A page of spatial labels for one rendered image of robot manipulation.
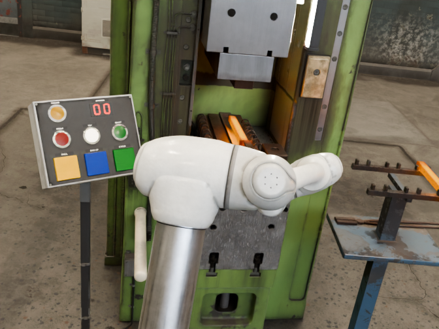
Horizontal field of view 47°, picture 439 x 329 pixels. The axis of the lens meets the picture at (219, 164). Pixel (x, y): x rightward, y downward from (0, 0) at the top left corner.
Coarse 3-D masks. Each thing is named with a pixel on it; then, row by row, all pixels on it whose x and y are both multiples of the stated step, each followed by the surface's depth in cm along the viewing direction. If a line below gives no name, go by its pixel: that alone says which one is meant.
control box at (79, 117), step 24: (120, 96) 174; (48, 120) 161; (72, 120) 165; (96, 120) 169; (120, 120) 174; (48, 144) 160; (72, 144) 164; (96, 144) 168; (120, 144) 173; (48, 168) 159
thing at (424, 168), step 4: (420, 164) 196; (424, 164) 196; (420, 168) 195; (424, 168) 192; (428, 168) 193; (424, 172) 192; (428, 172) 189; (432, 172) 190; (428, 176) 188; (432, 176) 186; (436, 176) 187; (428, 180) 188; (432, 180) 184; (436, 180) 184; (432, 184) 184; (436, 184) 181; (436, 188) 181
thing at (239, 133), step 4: (232, 116) 215; (232, 120) 210; (236, 120) 211; (232, 124) 208; (236, 124) 206; (232, 128) 207; (236, 128) 202; (240, 128) 202; (236, 132) 198; (240, 132) 198; (236, 136) 198; (240, 136) 193; (244, 136) 194; (240, 140) 187; (244, 140) 186; (248, 140) 187; (240, 144) 187; (248, 144) 183; (252, 148) 180
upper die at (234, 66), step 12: (204, 48) 217; (216, 60) 184; (228, 60) 179; (240, 60) 180; (252, 60) 180; (264, 60) 181; (216, 72) 183; (228, 72) 181; (240, 72) 182; (252, 72) 182; (264, 72) 183
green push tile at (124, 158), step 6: (114, 150) 171; (120, 150) 172; (126, 150) 173; (132, 150) 174; (114, 156) 170; (120, 156) 171; (126, 156) 173; (132, 156) 174; (114, 162) 171; (120, 162) 171; (126, 162) 172; (132, 162) 173; (120, 168) 171; (126, 168) 172; (132, 168) 173
